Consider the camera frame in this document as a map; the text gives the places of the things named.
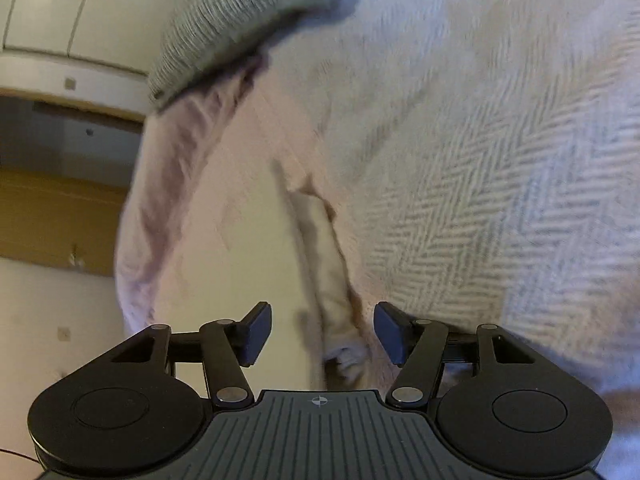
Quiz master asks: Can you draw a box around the grey herringbone blanket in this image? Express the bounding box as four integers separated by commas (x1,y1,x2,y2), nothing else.
264,0,640,411

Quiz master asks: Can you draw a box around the small grey checked pillow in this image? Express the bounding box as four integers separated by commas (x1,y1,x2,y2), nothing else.
148,0,357,110

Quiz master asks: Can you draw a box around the brown wooden door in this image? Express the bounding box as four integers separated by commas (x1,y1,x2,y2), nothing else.
0,168,128,276

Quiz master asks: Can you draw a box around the cream wardrobe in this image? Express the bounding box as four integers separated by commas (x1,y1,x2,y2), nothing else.
0,0,196,91

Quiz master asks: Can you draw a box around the wall light switch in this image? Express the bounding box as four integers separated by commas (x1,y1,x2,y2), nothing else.
58,326,70,342

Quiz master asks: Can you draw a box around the door handle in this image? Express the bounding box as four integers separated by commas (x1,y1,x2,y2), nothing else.
68,244,85,270

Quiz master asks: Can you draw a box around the pink bed sheet duvet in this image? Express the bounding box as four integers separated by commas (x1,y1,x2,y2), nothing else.
113,54,381,391

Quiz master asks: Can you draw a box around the cream long-sleeve shirt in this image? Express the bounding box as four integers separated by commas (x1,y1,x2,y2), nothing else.
156,162,369,391

